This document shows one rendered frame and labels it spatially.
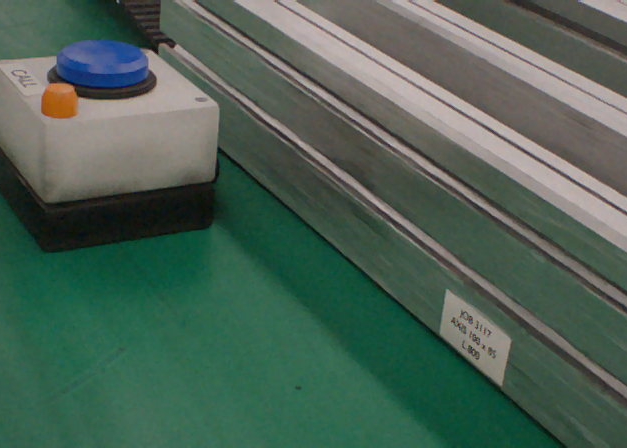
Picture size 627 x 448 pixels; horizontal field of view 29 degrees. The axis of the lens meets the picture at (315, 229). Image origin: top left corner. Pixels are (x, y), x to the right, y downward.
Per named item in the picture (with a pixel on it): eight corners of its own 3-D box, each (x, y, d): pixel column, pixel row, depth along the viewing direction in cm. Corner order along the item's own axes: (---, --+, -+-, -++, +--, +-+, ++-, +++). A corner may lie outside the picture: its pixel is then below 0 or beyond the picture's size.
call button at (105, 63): (43, 82, 55) (43, 39, 54) (127, 74, 57) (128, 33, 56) (74, 114, 52) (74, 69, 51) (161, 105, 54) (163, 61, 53)
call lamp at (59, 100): (36, 107, 50) (36, 79, 50) (70, 103, 51) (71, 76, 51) (48, 120, 49) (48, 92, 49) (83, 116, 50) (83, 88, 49)
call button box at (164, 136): (-12, 180, 58) (-14, 52, 55) (177, 156, 62) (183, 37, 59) (43, 255, 52) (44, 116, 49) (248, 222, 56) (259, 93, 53)
